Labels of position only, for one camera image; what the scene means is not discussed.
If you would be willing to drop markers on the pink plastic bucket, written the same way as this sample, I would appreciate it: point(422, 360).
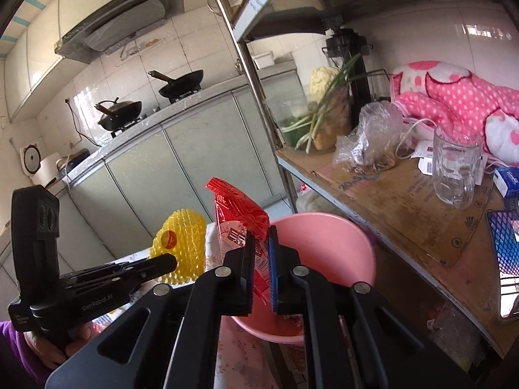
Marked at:
point(324, 243)

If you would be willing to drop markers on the white wall cabinets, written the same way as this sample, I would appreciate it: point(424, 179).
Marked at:
point(40, 28)

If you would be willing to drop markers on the black induction cooker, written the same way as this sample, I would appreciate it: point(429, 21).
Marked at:
point(75, 162)

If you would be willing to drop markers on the white container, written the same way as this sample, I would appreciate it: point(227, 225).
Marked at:
point(263, 60)

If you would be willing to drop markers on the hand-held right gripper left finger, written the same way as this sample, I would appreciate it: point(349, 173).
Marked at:
point(243, 283)

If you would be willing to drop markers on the green onions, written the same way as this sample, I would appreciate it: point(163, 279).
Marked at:
point(320, 113)

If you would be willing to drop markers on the black wok with lid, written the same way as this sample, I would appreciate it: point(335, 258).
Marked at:
point(121, 113)

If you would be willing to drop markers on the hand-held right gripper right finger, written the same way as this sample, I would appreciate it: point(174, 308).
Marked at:
point(272, 271)

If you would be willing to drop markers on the black blender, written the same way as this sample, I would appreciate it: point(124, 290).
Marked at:
point(357, 73)

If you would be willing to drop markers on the white paper tags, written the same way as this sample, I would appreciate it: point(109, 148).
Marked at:
point(423, 158)

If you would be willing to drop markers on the glass mug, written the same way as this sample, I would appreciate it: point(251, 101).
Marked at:
point(456, 170)

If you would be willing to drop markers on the small blue white box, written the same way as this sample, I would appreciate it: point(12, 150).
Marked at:
point(507, 182)

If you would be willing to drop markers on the clear plastic bag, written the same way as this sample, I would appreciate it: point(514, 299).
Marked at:
point(373, 137)

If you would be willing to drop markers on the crumpled clear plastic bags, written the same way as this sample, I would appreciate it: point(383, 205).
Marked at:
point(458, 336)

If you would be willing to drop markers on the red printed plastic bag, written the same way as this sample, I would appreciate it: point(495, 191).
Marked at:
point(314, 200)

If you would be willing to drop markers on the pale green base cabinets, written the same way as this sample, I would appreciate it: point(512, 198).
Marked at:
point(194, 162)

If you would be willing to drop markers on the black smartphone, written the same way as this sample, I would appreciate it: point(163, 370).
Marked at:
point(502, 259)

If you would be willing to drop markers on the black frying pan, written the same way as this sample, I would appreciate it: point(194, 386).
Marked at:
point(182, 85)

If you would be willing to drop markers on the clear plastic container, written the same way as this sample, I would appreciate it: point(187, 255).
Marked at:
point(284, 105)

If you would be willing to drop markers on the white rice cooker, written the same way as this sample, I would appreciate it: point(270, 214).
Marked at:
point(38, 166)

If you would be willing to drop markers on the cardboard shelf liner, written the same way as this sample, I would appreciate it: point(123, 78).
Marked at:
point(405, 219)

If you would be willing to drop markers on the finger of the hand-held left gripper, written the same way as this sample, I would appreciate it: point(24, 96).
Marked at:
point(154, 267)

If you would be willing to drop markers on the person's left hand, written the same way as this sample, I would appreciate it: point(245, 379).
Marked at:
point(40, 348)

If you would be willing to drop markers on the gas stove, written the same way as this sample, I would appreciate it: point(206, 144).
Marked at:
point(133, 123)

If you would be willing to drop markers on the metal shelf rack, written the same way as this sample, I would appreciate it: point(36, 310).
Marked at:
point(251, 73)

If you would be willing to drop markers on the brown potato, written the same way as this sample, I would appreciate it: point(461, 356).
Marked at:
point(324, 140)

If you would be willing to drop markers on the dark green vegetable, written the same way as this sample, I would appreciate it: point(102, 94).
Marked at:
point(294, 131)

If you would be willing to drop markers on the range hood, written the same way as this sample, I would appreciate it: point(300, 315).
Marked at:
point(121, 20)

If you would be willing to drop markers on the yellow foam fruit net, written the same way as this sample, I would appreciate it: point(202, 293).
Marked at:
point(182, 235)

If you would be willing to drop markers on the cauliflower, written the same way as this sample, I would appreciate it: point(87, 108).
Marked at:
point(322, 81)

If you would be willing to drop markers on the pink polka dot plush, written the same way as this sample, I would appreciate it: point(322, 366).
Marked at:
point(458, 97)

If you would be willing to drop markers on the red snack bag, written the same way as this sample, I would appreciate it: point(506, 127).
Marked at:
point(237, 214)

